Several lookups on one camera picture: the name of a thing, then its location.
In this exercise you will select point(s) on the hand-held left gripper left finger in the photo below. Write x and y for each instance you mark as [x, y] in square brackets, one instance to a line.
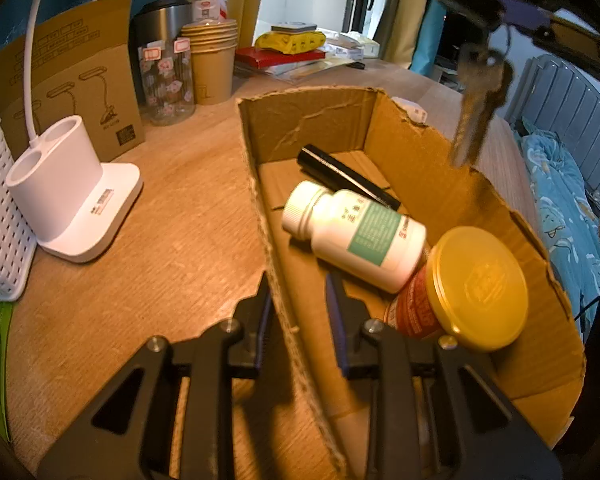
[262, 320]

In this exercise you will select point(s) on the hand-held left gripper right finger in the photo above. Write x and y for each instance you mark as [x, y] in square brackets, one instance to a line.
[337, 325]

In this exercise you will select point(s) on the white pill bottle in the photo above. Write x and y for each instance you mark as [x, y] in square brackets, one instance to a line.
[360, 235]

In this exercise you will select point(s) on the key bunch with car key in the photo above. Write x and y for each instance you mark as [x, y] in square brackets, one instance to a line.
[472, 110]

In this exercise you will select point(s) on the yellow lid can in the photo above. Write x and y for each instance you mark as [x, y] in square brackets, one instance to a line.
[475, 285]

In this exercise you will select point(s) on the black pen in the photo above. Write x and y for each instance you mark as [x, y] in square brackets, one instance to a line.
[330, 162]

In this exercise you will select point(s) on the cardboard box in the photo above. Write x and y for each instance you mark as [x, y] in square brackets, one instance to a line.
[300, 120]

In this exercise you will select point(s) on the grey bed headboard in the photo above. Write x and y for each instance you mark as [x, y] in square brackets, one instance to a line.
[565, 105]

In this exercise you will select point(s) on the white carton box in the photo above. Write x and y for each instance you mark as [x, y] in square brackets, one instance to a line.
[350, 49]

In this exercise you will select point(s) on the white charger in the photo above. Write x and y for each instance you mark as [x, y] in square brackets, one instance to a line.
[412, 109]

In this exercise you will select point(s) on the small white grey box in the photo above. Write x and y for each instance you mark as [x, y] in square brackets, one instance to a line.
[294, 26]

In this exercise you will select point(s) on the yellow packet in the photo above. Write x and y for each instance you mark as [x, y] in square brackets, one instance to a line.
[290, 42]

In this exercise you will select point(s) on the stack of white papers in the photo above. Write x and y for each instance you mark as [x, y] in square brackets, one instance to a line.
[290, 72]

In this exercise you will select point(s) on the blue printed blanket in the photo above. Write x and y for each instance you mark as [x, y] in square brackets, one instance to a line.
[565, 220]

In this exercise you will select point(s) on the white desk lamp base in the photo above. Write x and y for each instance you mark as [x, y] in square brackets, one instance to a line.
[80, 200]

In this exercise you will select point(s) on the stack of paper cups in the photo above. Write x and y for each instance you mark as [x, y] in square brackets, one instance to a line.
[212, 75]

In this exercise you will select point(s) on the printed glass bottle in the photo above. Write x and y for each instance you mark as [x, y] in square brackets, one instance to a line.
[167, 90]

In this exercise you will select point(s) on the white plastic basket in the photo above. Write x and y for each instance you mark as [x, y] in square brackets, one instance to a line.
[0, 220]

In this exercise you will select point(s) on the steel tumbler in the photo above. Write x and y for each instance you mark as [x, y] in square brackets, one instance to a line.
[160, 22]

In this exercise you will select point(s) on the printed cardboard lamp package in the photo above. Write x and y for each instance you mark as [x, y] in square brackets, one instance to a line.
[80, 60]

